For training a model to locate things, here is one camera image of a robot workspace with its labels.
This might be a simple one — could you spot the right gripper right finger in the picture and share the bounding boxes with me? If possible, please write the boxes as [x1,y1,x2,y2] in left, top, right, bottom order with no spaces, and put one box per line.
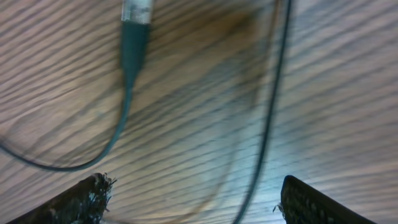
[275,175,376,224]

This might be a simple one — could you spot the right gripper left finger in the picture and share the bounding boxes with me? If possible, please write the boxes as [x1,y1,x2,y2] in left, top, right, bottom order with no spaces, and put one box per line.
[7,173,117,224]

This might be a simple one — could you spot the black usb cable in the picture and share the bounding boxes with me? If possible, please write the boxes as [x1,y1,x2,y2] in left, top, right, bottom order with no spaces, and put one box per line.
[231,0,295,224]
[0,0,155,172]

